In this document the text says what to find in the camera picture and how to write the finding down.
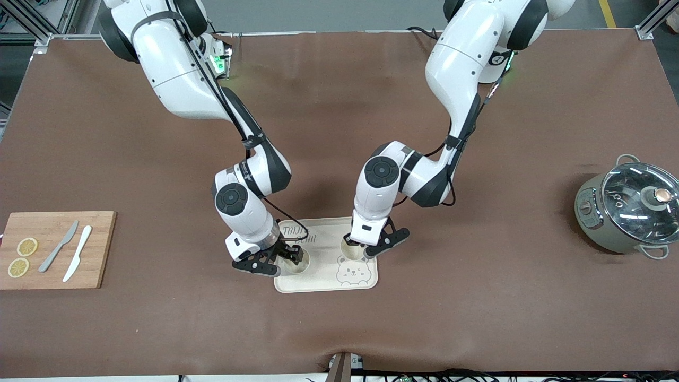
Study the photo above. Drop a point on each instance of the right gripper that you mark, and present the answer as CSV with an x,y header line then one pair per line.
x,y
283,246

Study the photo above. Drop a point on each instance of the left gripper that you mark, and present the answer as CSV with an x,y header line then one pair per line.
x,y
348,239

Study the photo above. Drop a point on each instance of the white IKEA cup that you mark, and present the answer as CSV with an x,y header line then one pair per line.
x,y
353,252
298,267

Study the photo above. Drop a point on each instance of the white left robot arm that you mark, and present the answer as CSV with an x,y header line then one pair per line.
x,y
461,58

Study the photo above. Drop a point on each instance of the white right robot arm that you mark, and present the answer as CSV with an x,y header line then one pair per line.
x,y
175,69

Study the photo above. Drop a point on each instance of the beige bear print tray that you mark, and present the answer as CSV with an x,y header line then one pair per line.
x,y
323,276

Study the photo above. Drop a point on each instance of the bamboo cutting board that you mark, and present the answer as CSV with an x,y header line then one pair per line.
x,y
101,249

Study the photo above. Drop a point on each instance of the white plastic knife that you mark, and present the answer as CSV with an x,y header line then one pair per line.
x,y
78,252

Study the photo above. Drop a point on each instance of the grey plastic knife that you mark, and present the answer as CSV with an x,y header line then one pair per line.
x,y
57,248

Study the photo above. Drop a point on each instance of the grey-green electric pot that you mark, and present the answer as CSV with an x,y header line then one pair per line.
x,y
589,212

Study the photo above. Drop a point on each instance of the yellow lemon slice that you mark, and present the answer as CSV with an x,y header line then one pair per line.
x,y
18,268
27,246

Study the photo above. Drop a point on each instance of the glass pot lid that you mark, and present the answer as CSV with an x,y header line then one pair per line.
x,y
631,204

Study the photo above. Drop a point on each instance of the metal table edge bracket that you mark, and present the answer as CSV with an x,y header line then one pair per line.
x,y
342,367

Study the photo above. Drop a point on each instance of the aluminium frame profile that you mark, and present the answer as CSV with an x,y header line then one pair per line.
x,y
655,21
32,21

